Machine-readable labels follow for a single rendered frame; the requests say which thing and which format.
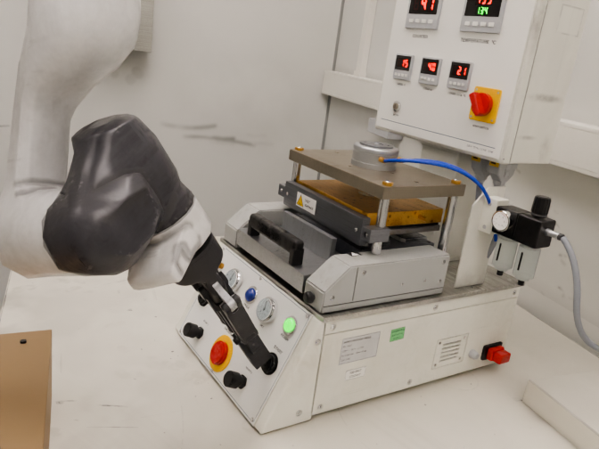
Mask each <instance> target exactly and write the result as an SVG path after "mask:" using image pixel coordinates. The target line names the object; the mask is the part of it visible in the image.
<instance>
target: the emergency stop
mask: <svg viewBox="0 0 599 449"><path fill-rule="evenodd" d="M227 354H228V345H227V344H226V343H225V342H224V341H221V340H220V341H218V342H216V343H215V344H214V345H213V347H212V349H211V351H210V360H211V362H212V363H213V364H215V365H221V364H222V363H223V362H224V361H225V360H226V358H227Z"/></svg>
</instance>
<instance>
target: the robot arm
mask: <svg viewBox="0 0 599 449"><path fill-rule="evenodd" d="M140 23H141V0H29V3H28V18H27V28H26V33H25V37H24V41H23V46H22V50H21V58H20V61H19V64H18V72H17V80H16V88H15V96H14V104H13V112H12V127H11V135H10V142H9V151H8V159H7V167H6V175H5V183H4V188H3V191H2V193H1V196H0V261H1V263H2V265H3V266H5V267H7V268H9V269H10V270H12V271H14V272H15V273H18V274H20V275H21V276H23V277H25V278H27V279H34V278H43V277H55V276H102V275H117V274H120V273H123V272H125V271H126V270H128V275H127V281H128V283H129V285H130V286H131V287H132V288H133V290H147V289H152V288H156V287H159V286H164V285H168V284H171V283H175V284H177V285H180V286H189V285H191V286H192V287H193V288H194V289H195V290H196V291H197V292H199V293H200V295H201V297H202V298H203V299H204V300H205V301H206V302H207V303H208V304H209V305H210V307H211V308H212V309H213V311H214V312H215V314H216V315H217V317H218V318H219V319H220V322H221V323H223V324H225V325H226V327H227V329H228V330H229V332H231V333H233V335H232V337H233V338H234V339H233V342H234V343H235V345H236V346H237V345H238V346H239V347H240V349H241V350H242V351H243V353H244V354H245V355H246V357H247V358H248V360H249V361H250V363H251V364H252V365H253V366H254V367H255V369H256V370H257V369H258V368H260V367H261V366H262V365H263V364H264V363H265V362H267V361H268V360H269V359H270V358H271V357H272V356H271V354H270V352H269V351H268V349H267V347H266V346H265V344H264V343H263V341H262V340H261V338H260V337H259V335H258V330H257V329H256V327H255V326H254V324H253V322H252V320H251V319H250V317H249V315H248V313H247V312H246V310H245V308H244V306H243V304H242V301H241V297H240V296H239V295H237V294H234V292H233V290H232V289H231V287H230V286H229V284H228V280H227V278H226V276H225V274H224V273H223V272H222V271H220V272H219V271H218V267H219V265H220V264H221V262H222V259H223V250H222V248H221V247H220V245H219V243H218V242H217V240H216V238H215V237H214V235H213V233H212V232H211V221H210V219H209V217H208V216H207V214H206V213H205V211H204V210H203V208H202V207H201V204H200V203H199V201H197V199H196V198H195V196H194V195H193V193H192V191H190V190H189V189H188V188H187V187H186V186H185V185H184V184H183V183H182V182H181V181H180V178H179V175H178V173H177V169H176V167H175V165H174V164H173V162H172V160H171V159H170V157H169V156H168V154H167V153H166V151H165V149H164V148H163V146H162V145H161V143H160V141H159V139H158V138H157V136H156V135H155V134H154V133H153V131H152V130H151V129H150V128H149V127H148V126H147V125H145V123H144V122H143V121H142V120H141V119H140V118H138V117H137V116H135V115H131V114H117V115H112V116H109V117H106V118H100V119H97V120H96V121H94V122H92V123H90V124H88V125H87V126H85V127H82V128H81V129H80V130H78V131H77V132H76V133H75V134H74V135H73V136H72V137H71V141H72V147H73V151H74V154H73V158H72V161H71V165H70V171H69V173H68V158H69V143H70V121H71V119H72V116H73V114H74V112H75V110H76V108H77V107H78V106H79V104H80V103H81V102H82V101H83V100H84V99H85V98H86V96H87V95H88V94H89V93H90V92H91V90H92V89H93V88H94V87H95V86H96V85H97V83H99V82H100V81H101V80H103V79H104V78H106V77H107V76H109V75H110V74H111V73H112V72H113V71H115V70H116V69H118V68H119V66H120V65H121V64H122V62H123V61H124V60H125V59H126V58H127V57H128V56H129V54H130V53H131V52H132V51H133V49H134V48H135V44H136V41H137V38H138V33H139V29H140ZM67 173H68V177H67Z"/></svg>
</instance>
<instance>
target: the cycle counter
mask: <svg viewBox="0 0 599 449"><path fill-rule="evenodd" d="M434 5H435V0H414V4H413V9H412V12H433V10H434Z"/></svg>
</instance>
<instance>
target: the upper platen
mask: <svg viewBox="0 0 599 449"><path fill-rule="evenodd" d="M298 184H301V185H303V186H305V187H307V188H309V189H311V190H313V191H315V192H318V193H320V194H322V195H324V196H325V197H327V198H329V199H331V200H334V201H337V202H339V203H340V204H342V205H344V206H346V207H348V208H351V209H353V210H355V211H356V212H358V213H360V214H362V215H364V216H368V217H370V218H371V221H370V225H375V222H376V217H377V212H378V207H379V201H380V199H379V198H377V197H374V196H373V195H371V194H369V193H366V192H363V191H360V190H358V189H357V188H354V187H352V186H350V185H347V184H345V183H343V182H340V181H338V180H336V179H334V180H298ZM442 214H443V208H440V207H437V206H435V205H432V204H430V203H428V202H426V201H423V200H419V199H417V198H415V199H394V200H390V206H389V211H388V216H387V221H386V227H389V228H390V235H392V234H401V233H421V232H431V231H439V228H440V225H439V223H440V222H441V218H442Z"/></svg>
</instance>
